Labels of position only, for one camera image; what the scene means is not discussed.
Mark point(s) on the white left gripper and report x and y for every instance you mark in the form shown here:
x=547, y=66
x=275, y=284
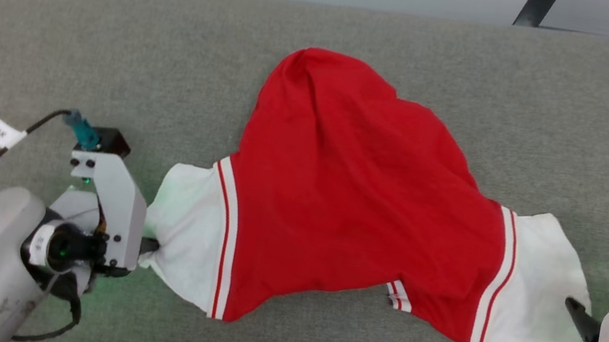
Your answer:
x=115, y=213

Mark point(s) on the red and white sports jersey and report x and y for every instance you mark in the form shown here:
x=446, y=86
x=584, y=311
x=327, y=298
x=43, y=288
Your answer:
x=349, y=204

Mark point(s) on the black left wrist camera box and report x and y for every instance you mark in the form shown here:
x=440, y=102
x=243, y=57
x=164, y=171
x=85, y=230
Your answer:
x=108, y=140

